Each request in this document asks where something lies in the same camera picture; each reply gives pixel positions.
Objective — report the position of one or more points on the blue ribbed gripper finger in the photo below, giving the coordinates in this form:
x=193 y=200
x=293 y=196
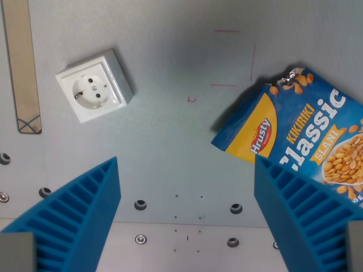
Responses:
x=76 y=215
x=306 y=215

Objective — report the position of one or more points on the silver table screw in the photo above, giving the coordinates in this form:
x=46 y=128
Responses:
x=275 y=244
x=3 y=197
x=140 y=239

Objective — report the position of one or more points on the blue peanut snack bag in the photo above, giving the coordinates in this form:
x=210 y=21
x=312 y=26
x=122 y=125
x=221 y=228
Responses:
x=307 y=133

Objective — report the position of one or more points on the brown wooden strip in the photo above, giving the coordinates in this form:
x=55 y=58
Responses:
x=23 y=68

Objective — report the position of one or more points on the white wall power socket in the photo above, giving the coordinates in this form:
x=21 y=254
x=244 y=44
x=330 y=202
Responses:
x=95 y=86

